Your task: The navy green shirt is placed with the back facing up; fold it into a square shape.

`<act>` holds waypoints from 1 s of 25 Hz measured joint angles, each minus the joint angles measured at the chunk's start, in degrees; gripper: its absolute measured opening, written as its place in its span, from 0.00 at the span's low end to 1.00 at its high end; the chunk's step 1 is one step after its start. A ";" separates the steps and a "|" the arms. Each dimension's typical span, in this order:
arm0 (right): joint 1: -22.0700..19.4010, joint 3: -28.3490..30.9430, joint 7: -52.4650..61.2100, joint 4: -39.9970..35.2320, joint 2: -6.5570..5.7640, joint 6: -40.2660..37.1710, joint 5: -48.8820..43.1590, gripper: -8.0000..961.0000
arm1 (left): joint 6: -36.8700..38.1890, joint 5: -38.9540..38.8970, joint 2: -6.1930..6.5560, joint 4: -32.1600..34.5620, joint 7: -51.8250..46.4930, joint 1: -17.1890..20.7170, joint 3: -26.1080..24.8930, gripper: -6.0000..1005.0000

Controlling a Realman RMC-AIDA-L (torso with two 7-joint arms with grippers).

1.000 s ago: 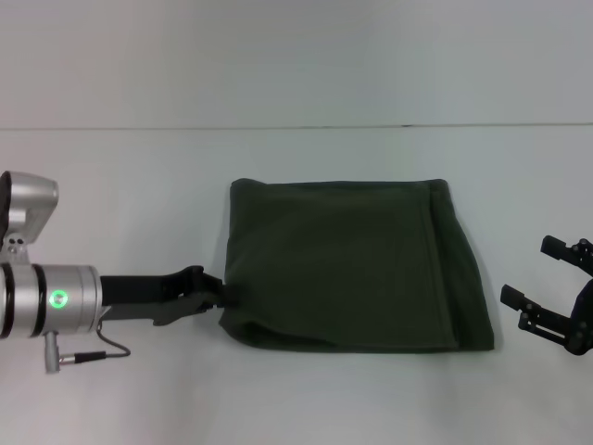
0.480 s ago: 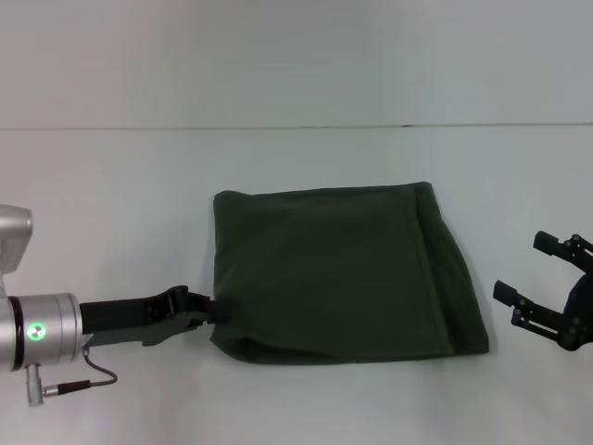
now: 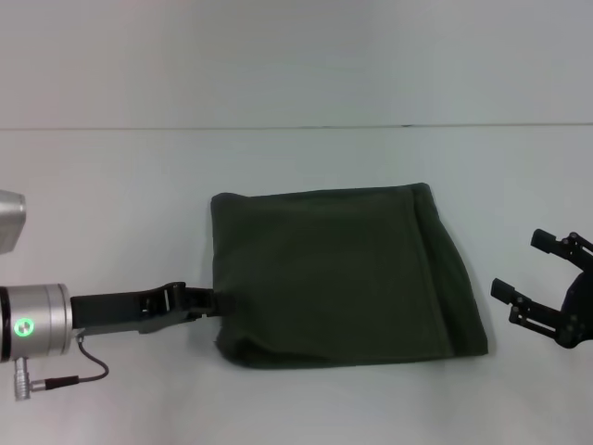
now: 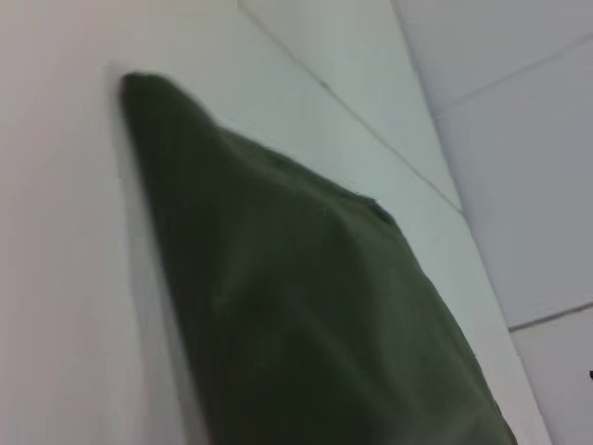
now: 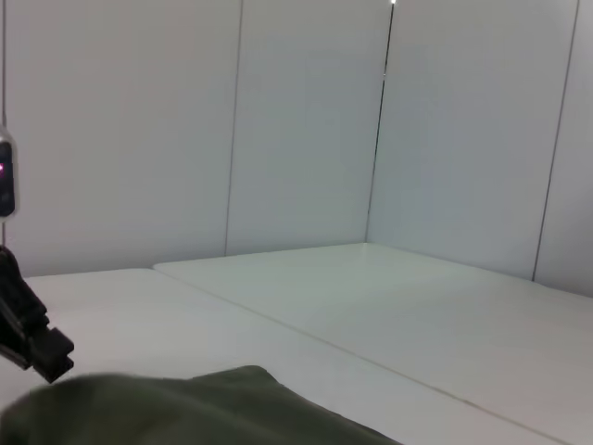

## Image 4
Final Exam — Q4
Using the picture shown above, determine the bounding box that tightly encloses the dark green t-shirt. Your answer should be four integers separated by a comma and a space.
120, 71, 521, 445

